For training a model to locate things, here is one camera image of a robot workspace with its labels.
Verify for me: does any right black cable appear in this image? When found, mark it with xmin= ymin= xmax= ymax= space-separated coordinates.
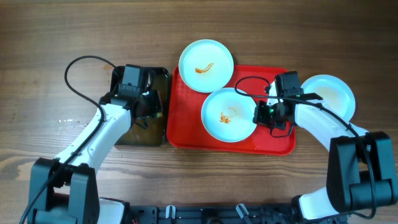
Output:
xmin=234 ymin=76 xmax=377 ymax=220

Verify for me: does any white plate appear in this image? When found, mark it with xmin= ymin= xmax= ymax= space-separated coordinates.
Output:
xmin=178 ymin=39 xmax=234 ymax=93
xmin=302 ymin=75 xmax=356 ymax=121
xmin=201 ymin=88 xmax=257 ymax=143

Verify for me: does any red plastic tray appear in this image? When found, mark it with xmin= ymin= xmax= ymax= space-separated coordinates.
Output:
xmin=167 ymin=67 xmax=296 ymax=156

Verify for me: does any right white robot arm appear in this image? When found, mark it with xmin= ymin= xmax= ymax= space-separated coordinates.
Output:
xmin=254 ymin=93 xmax=397 ymax=222

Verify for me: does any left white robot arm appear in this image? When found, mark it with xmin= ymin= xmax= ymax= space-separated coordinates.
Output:
xmin=20 ymin=90 xmax=162 ymax=223

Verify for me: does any left black cable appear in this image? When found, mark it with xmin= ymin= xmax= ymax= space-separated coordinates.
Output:
xmin=18 ymin=55 xmax=121 ymax=224

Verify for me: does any black cable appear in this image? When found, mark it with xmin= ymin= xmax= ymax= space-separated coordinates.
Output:
xmin=234 ymin=76 xmax=377 ymax=220
xmin=18 ymin=55 xmax=121 ymax=224

